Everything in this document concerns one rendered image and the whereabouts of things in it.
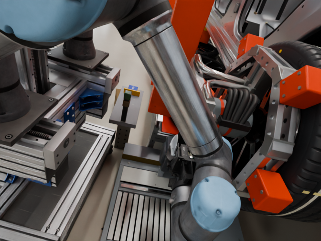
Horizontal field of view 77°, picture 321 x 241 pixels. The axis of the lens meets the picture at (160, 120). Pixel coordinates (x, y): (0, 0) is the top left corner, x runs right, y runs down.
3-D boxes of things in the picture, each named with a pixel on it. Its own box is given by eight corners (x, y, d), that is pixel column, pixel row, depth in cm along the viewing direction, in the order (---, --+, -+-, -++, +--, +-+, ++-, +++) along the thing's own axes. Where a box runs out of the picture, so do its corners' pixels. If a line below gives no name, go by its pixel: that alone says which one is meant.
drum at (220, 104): (240, 147, 81) (260, 120, 72) (189, 135, 78) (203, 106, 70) (232, 125, 92) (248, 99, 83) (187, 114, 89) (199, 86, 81)
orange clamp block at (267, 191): (266, 186, 63) (278, 214, 56) (243, 181, 62) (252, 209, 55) (280, 172, 59) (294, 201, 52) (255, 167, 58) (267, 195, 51)
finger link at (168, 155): (179, 146, 63) (185, 168, 56) (177, 149, 64) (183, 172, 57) (165, 144, 62) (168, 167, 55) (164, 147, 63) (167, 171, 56)
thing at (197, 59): (245, 91, 74) (262, 64, 68) (196, 78, 72) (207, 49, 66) (234, 71, 88) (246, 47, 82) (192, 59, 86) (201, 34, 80)
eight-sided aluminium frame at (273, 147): (228, 221, 77) (341, 106, 44) (212, 218, 76) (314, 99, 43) (208, 128, 120) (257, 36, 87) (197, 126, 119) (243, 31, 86)
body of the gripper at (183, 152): (202, 146, 56) (208, 183, 47) (192, 165, 61) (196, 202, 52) (176, 140, 55) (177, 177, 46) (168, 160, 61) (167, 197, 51)
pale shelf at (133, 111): (135, 128, 127) (136, 125, 125) (108, 123, 125) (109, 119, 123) (143, 93, 161) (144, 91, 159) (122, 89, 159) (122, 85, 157)
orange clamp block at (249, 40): (262, 58, 82) (264, 37, 83) (244, 52, 81) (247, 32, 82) (251, 64, 89) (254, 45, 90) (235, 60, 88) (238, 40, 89)
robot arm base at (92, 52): (56, 53, 93) (54, 31, 87) (72, 44, 105) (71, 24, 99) (87, 63, 94) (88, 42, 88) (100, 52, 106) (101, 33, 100)
